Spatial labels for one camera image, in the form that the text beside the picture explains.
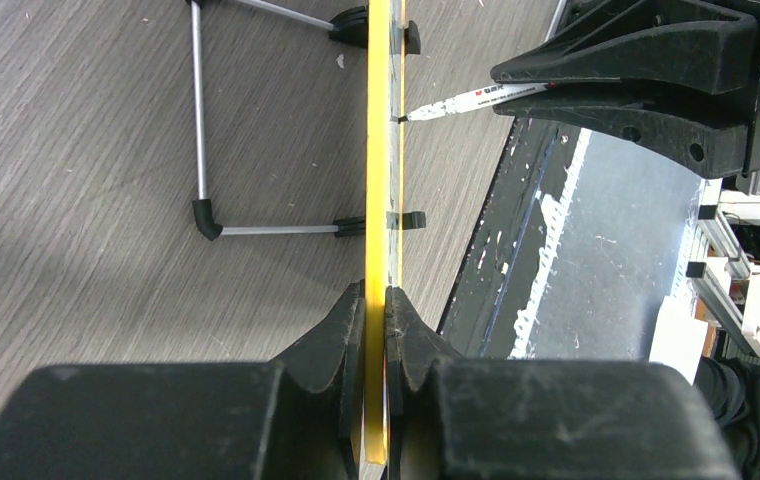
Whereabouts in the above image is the black whiteboard foot left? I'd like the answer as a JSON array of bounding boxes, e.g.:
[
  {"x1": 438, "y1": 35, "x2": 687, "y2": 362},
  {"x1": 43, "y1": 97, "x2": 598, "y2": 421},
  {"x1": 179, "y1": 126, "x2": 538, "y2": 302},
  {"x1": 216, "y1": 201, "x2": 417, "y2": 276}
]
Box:
[{"x1": 333, "y1": 211, "x2": 427, "y2": 238}]

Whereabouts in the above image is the black whiteboard foot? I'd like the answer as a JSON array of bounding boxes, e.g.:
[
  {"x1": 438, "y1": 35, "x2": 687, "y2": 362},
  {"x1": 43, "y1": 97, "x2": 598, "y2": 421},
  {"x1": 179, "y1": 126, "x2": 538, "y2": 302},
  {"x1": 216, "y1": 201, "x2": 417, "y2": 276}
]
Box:
[
  {"x1": 333, "y1": 211, "x2": 427, "y2": 238},
  {"x1": 328, "y1": 6, "x2": 421, "y2": 55}
]

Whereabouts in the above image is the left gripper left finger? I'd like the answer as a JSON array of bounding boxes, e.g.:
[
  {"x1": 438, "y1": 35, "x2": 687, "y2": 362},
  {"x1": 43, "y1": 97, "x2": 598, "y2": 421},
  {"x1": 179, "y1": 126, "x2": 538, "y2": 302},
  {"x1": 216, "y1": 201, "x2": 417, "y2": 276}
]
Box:
[{"x1": 0, "y1": 283, "x2": 365, "y2": 479}]

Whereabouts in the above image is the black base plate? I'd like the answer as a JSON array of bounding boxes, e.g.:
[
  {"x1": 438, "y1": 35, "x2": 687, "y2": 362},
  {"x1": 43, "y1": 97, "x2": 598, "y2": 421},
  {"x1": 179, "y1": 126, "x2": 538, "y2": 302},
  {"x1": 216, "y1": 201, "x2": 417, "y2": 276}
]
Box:
[{"x1": 438, "y1": 118, "x2": 591, "y2": 359}]

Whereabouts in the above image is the metal whiteboard stand wire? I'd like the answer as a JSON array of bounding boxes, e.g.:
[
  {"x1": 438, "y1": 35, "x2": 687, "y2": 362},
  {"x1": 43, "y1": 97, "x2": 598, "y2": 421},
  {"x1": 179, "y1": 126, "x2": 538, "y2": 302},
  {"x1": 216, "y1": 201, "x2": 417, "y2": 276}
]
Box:
[{"x1": 184, "y1": 0, "x2": 342, "y2": 242}]

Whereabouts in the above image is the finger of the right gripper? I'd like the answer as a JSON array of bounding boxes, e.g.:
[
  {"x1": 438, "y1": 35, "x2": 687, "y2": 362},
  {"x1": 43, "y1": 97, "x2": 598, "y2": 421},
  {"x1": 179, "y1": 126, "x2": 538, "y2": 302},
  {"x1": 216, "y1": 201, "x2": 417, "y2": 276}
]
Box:
[
  {"x1": 490, "y1": 1, "x2": 759, "y2": 94},
  {"x1": 494, "y1": 86, "x2": 749, "y2": 179}
]

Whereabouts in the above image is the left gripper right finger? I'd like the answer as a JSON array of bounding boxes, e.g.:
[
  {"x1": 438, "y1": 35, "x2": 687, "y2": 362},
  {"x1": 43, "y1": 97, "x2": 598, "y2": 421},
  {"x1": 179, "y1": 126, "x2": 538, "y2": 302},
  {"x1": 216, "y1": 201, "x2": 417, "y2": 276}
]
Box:
[{"x1": 385, "y1": 287, "x2": 739, "y2": 479}]

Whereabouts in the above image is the yellow framed whiteboard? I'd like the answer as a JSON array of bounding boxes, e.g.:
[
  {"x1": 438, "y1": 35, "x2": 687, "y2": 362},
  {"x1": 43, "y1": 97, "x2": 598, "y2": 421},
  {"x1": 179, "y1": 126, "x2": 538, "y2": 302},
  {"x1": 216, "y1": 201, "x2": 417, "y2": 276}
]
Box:
[{"x1": 363, "y1": 1, "x2": 407, "y2": 465}]

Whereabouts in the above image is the black whiteboard foot right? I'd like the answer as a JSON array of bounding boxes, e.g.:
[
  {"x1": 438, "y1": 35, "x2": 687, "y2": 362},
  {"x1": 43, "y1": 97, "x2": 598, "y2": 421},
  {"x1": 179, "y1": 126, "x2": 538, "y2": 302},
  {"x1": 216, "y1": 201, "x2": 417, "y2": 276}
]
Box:
[{"x1": 328, "y1": 6, "x2": 421, "y2": 55}]

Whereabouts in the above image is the white whiteboard marker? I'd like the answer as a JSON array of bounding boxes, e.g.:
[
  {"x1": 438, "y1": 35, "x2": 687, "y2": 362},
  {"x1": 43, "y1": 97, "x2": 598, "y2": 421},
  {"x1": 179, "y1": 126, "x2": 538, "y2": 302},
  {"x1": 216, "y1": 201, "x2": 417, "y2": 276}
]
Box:
[{"x1": 398, "y1": 83, "x2": 551, "y2": 123}]

